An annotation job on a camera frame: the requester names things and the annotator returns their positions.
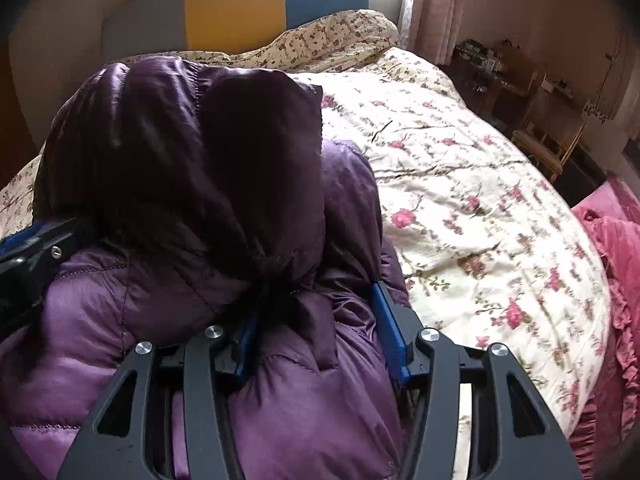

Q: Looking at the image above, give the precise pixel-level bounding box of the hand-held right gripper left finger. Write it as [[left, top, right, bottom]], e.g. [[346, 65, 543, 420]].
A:
[[57, 309, 262, 480]]

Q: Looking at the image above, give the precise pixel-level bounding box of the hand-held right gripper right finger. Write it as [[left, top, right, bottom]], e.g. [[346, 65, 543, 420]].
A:
[[370, 280, 584, 480]]

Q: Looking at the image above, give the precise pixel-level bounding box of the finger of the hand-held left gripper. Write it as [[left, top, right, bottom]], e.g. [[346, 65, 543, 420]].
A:
[[0, 217, 97, 267]]

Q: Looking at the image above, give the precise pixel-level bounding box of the purple down jacket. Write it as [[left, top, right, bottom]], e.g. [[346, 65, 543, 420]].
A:
[[0, 55, 417, 480]]

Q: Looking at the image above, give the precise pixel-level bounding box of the pink blossom floral quilt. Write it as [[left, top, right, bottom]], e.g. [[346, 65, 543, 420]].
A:
[[0, 46, 614, 480]]

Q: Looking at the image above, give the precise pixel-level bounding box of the pink ruffled bedding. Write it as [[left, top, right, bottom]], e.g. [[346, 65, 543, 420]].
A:
[[570, 175, 640, 480]]

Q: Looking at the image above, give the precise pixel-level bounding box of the wooden chair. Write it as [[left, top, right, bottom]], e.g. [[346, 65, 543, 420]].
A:
[[510, 67, 589, 184]]

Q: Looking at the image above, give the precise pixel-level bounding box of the wooden desk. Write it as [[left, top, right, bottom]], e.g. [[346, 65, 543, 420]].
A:
[[449, 39, 547, 122]]

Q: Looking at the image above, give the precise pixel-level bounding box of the grey yellow blue headboard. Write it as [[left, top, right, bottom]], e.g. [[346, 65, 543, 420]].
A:
[[102, 0, 372, 64]]

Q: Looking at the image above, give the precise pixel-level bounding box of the pink curtain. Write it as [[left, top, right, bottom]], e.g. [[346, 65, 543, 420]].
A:
[[400, 0, 467, 67]]

